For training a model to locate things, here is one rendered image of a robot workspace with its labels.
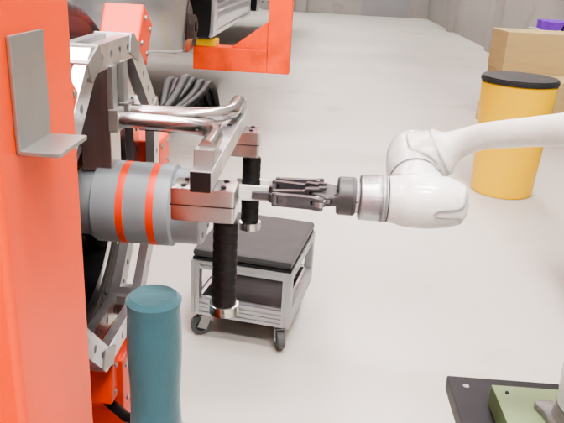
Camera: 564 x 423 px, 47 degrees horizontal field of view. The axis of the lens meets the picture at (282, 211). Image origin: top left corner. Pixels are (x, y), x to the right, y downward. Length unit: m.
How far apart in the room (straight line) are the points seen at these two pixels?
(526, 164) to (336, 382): 2.29
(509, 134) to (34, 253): 0.96
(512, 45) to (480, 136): 4.59
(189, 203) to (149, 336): 0.25
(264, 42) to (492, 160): 1.76
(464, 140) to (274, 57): 3.41
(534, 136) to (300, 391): 1.16
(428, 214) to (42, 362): 0.81
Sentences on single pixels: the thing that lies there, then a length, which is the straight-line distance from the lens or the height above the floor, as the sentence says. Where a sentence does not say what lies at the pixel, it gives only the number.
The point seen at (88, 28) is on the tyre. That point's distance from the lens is 1.23.
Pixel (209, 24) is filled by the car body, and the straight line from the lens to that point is 4.70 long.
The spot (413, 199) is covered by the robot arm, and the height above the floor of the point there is 0.85.
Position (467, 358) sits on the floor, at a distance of 2.41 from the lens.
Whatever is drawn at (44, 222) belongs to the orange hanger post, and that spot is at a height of 1.02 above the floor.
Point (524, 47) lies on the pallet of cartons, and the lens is 5.98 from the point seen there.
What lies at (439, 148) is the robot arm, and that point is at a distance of 1.36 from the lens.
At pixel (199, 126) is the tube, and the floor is 1.01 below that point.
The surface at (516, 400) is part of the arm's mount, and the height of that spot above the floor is 0.35.
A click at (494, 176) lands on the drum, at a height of 0.13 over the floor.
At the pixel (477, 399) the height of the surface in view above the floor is 0.30.
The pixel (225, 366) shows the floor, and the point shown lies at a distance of 2.22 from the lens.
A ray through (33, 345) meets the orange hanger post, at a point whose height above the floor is 0.93.
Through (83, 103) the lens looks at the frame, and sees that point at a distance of 0.96.
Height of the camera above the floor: 1.24
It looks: 21 degrees down
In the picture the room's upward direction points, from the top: 3 degrees clockwise
